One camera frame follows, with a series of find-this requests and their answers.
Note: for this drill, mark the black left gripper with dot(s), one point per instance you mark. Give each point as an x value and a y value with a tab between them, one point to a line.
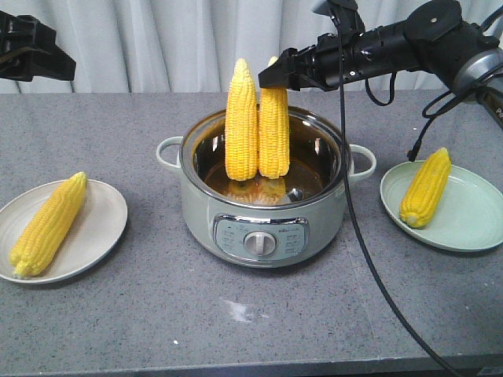
29	49

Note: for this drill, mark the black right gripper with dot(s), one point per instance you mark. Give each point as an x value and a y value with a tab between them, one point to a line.
324	65

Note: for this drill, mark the yellow corn cob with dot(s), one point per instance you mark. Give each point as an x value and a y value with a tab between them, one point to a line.
241	125
423	195
274	158
38	244

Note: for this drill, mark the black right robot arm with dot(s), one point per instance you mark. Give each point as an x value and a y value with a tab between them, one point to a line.
433	38

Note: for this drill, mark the white pleated curtain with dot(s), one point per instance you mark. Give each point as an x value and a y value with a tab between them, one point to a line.
166	46

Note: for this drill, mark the sage green electric cooking pot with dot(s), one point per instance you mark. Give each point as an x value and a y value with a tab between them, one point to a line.
262	222

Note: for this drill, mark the beige round plate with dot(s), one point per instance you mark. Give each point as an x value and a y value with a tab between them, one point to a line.
94	232

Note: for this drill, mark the light green round plate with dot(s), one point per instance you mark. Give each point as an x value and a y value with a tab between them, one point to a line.
468	217

